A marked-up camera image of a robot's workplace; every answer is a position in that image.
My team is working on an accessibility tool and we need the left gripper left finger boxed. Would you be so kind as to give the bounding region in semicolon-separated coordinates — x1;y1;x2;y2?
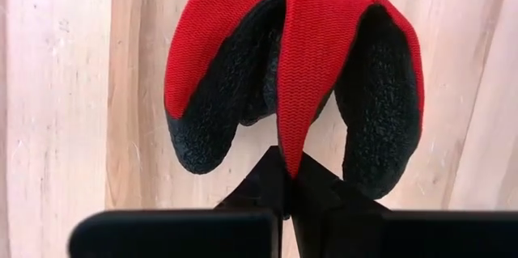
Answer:
68;146;292;258

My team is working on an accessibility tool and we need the red black gardening glove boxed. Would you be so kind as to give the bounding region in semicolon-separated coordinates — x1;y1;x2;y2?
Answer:
163;0;425;201

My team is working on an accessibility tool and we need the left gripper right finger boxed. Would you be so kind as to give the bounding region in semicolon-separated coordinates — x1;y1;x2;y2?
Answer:
291;153;518;258

